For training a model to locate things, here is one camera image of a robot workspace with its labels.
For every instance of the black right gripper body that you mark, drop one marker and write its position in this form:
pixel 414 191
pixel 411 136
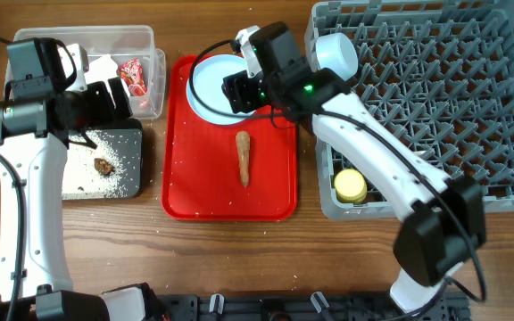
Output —
pixel 251 94

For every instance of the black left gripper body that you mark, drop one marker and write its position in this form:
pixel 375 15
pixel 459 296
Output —
pixel 94 107

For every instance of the light blue plate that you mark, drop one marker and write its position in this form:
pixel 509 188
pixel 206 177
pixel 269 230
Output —
pixel 208 79

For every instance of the brown carrot-like vegetable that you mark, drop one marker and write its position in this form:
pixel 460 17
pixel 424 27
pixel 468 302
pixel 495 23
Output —
pixel 243 141

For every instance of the dark food scrap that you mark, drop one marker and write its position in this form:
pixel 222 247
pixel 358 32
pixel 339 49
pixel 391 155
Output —
pixel 103 167

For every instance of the white rice pile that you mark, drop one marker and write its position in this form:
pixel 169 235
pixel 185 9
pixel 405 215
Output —
pixel 80 180

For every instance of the light blue bowl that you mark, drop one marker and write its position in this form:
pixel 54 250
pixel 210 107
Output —
pixel 337 53

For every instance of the yellow plastic cup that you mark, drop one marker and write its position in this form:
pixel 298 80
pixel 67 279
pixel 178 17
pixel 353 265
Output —
pixel 350 186

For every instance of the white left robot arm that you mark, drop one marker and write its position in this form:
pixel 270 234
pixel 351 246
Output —
pixel 45 103

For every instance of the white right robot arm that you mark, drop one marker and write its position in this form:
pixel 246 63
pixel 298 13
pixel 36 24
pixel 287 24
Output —
pixel 442 218

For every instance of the black waste tray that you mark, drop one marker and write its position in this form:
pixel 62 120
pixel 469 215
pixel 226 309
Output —
pixel 129 142

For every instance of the grey dishwasher rack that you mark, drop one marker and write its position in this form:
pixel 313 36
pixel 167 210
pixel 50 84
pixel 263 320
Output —
pixel 439 75

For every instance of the red snack wrapper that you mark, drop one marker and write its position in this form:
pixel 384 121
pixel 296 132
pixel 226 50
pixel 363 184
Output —
pixel 132 74

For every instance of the white crumpled tissue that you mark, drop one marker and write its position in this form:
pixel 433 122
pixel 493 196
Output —
pixel 101 70

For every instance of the clear plastic bin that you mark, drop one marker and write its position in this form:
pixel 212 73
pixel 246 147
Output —
pixel 123 43

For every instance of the red plastic tray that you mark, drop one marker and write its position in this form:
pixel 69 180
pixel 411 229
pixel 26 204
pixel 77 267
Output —
pixel 201 179

